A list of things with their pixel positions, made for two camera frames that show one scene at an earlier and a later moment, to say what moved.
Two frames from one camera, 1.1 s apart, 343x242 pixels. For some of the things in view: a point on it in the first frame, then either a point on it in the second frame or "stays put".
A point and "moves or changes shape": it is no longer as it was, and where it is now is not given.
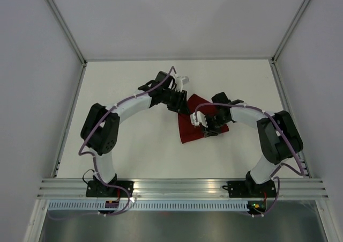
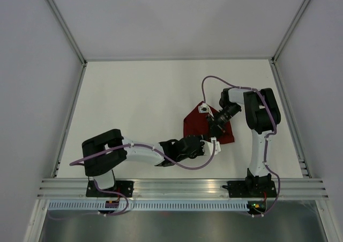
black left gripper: x=181 y=104 -> x=201 y=153
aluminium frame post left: x=61 y=20 stays put
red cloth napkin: x=188 y=131 moves or changes shape
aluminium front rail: x=177 y=188 stays put
